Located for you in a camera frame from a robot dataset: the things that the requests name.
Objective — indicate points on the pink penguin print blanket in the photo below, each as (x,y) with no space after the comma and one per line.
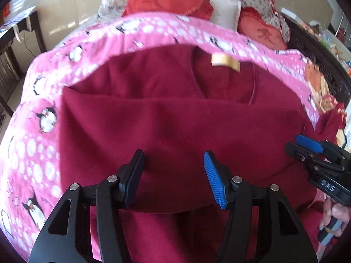
(30,177)

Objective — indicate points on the dark red fleece sweater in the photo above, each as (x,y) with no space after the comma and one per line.
(173,104)

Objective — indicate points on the dark wooden side table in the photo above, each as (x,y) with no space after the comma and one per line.
(25,21)

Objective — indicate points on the white square pillow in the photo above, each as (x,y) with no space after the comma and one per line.
(226,13)

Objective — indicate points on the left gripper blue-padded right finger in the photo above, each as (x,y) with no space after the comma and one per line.
(281,236)

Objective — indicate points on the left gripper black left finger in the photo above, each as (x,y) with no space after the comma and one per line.
(65,237)

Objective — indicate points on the person's right hand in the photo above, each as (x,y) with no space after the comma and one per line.
(340,212)

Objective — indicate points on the orange floral blanket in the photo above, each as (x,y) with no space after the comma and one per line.
(324,100)

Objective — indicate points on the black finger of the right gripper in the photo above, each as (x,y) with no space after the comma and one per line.
(317,156)

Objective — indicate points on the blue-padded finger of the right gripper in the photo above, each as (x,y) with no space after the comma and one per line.
(315,143)

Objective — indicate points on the small red heart cushion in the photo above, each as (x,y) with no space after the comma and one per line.
(252,25)

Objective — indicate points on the dark carved wooden headboard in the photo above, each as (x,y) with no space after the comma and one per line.
(336,76)

